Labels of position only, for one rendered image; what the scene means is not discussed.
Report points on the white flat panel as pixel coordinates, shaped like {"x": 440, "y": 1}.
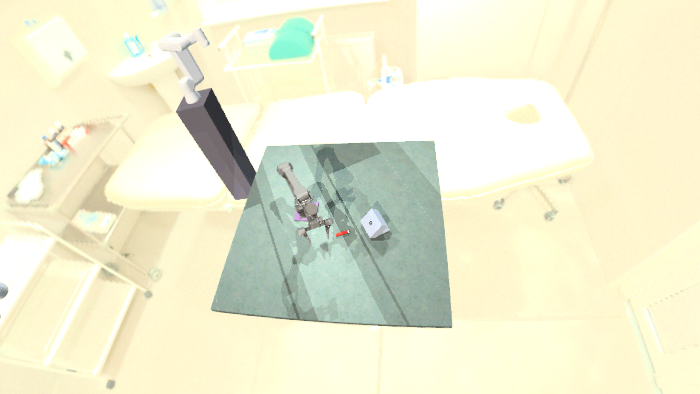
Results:
{"x": 374, "y": 224}

